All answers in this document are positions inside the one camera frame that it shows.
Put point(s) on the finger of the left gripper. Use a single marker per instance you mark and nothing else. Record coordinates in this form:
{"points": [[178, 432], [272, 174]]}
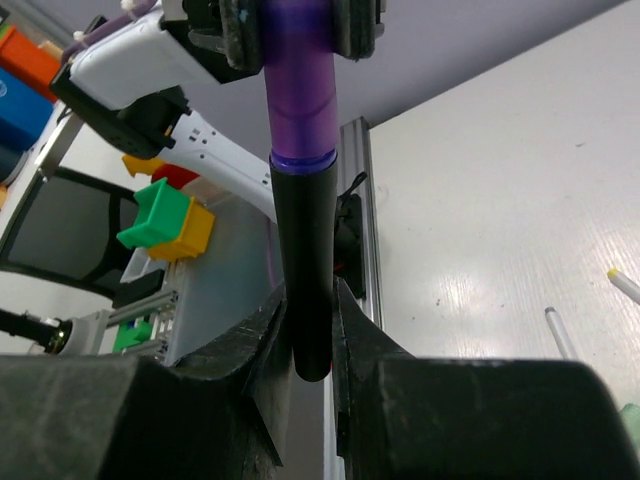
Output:
{"points": [[357, 24], [227, 27]]}

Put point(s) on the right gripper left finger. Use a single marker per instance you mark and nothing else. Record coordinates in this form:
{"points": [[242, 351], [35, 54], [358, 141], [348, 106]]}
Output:
{"points": [[219, 413]]}

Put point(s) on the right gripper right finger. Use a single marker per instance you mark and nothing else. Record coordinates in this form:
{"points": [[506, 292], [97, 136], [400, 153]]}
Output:
{"points": [[402, 417]]}

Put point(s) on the purple marker cap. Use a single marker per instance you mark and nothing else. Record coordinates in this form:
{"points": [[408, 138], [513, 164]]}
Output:
{"points": [[297, 41]]}

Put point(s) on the black purple marker pen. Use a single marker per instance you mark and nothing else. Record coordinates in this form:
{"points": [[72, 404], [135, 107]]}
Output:
{"points": [[305, 270]]}

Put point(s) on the white yellow-tip pen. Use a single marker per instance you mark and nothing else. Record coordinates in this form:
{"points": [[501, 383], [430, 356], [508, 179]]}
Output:
{"points": [[624, 284]]}

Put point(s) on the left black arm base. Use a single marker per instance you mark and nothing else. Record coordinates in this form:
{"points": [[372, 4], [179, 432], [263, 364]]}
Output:
{"points": [[348, 238]]}

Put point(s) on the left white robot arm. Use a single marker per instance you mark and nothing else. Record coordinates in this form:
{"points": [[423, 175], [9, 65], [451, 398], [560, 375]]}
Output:
{"points": [[125, 79]]}

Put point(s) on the white grey-tip pen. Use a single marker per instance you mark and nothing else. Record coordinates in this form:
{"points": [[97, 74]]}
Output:
{"points": [[560, 335]]}

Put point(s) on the green translucent marker pen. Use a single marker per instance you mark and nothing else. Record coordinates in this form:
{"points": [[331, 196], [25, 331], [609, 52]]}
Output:
{"points": [[630, 414]]}

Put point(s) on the yellow bin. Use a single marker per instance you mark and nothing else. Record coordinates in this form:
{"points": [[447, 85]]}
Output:
{"points": [[193, 239]]}

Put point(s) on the green bin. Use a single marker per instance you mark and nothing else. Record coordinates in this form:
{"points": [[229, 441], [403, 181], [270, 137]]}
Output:
{"points": [[162, 210]]}

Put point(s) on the orange box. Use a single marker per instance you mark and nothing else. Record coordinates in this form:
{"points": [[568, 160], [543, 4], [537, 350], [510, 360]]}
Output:
{"points": [[21, 58]]}

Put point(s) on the blue box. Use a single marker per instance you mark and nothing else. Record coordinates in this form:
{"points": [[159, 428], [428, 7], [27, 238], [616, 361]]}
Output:
{"points": [[24, 115]]}

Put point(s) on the black office chair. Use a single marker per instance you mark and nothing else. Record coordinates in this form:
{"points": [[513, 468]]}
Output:
{"points": [[64, 230]]}

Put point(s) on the aluminium rail frame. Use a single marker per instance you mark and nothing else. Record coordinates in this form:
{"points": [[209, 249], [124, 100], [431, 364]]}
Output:
{"points": [[353, 429]]}

